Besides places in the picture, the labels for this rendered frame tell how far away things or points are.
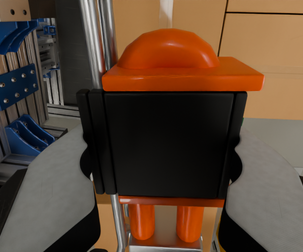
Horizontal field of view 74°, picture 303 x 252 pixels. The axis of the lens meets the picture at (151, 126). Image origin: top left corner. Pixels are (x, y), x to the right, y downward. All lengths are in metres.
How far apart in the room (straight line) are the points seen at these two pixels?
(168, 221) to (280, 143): 1.68
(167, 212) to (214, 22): 0.72
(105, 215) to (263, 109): 0.74
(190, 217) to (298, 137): 1.74
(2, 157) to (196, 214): 0.60
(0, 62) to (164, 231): 0.57
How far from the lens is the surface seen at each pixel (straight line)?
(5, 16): 0.46
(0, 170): 0.67
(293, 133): 1.84
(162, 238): 0.20
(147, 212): 0.17
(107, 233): 0.77
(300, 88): 1.01
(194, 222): 0.18
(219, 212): 1.25
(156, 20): 0.81
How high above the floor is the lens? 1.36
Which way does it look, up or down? 61 degrees down
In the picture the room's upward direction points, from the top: 173 degrees counter-clockwise
